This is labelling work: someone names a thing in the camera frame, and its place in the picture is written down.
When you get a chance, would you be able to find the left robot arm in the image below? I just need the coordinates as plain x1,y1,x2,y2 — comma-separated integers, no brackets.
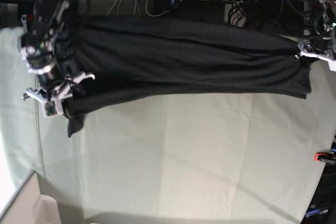
286,0,335,65

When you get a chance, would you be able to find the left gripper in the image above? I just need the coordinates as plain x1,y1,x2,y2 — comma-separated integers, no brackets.
297,40,335,61

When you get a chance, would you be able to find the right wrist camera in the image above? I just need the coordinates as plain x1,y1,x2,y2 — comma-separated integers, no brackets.
41,101,64,118

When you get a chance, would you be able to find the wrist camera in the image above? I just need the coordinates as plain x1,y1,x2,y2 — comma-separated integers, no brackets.
41,101,64,118
327,60,336,72

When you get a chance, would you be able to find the green table cloth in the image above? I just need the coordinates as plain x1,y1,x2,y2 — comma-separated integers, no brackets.
1,28,335,223

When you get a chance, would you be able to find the red clamp right edge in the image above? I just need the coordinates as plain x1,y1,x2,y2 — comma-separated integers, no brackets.
314,152,336,165

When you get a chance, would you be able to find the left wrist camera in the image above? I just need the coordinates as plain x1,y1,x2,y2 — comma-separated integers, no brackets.
327,60,336,72

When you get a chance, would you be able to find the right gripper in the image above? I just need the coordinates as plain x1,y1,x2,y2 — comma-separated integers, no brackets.
22,72,95,103

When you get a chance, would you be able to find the black t-shirt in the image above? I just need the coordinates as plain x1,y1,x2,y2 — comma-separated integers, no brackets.
67,15,311,136

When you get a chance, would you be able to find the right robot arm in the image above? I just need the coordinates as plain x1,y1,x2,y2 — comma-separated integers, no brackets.
19,0,95,110

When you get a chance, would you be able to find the red clamp top left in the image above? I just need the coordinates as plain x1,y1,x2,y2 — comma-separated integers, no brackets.
20,14,32,30

